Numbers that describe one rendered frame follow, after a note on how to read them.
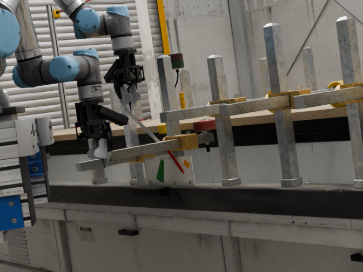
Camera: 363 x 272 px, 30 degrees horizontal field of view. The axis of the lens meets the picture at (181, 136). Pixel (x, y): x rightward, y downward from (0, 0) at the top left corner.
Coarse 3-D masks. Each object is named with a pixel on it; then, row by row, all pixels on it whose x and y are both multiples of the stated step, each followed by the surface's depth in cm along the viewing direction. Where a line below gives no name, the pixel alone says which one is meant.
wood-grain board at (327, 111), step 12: (312, 108) 222; (324, 108) 209; (336, 108) 202; (144, 120) 388; (156, 120) 350; (180, 120) 292; (192, 120) 270; (240, 120) 233; (252, 120) 229; (264, 120) 225; (60, 132) 381; (72, 132) 345; (120, 132) 289; (144, 132) 276; (156, 132) 270
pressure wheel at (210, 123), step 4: (200, 120) 238; (204, 120) 232; (208, 120) 232; (212, 120) 233; (196, 124) 233; (200, 124) 232; (204, 124) 232; (208, 124) 232; (212, 124) 233; (196, 128) 233; (200, 128) 232; (204, 128) 232; (208, 128) 232; (212, 128) 233; (204, 132) 235; (208, 132) 235; (208, 148) 235
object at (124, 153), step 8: (200, 136) 232; (208, 136) 234; (152, 144) 219; (160, 144) 221; (168, 144) 223; (176, 144) 225; (208, 144) 235; (112, 152) 209; (120, 152) 211; (128, 152) 213; (136, 152) 215; (144, 152) 217; (152, 152) 219; (112, 160) 209
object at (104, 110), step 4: (100, 108) 205; (104, 108) 206; (108, 108) 207; (100, 112) 205; (104, 112) 206; (108, 112) 207; (112, 112) 208; (116, 112) 209; (108, 116) 207; (112, 116) 208; (116, 116) 209; (120, 116) 210; (124, 116) 211; (112, 120) 211; (116, 120) 209; (120, 120) 210; (124, 120) 211; (128, 120) 212; (116, 124) 213; (120, 124) 211; (124, 124) 211
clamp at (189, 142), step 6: (168, 138) 231; (174, 138) 228; (180, 138) 226; (186, 138) 224; (192, 138) 225; (180, 144) 226; (186, 144) 224; (192, 144) 225; (174, 150) 229; (180, 150) 227
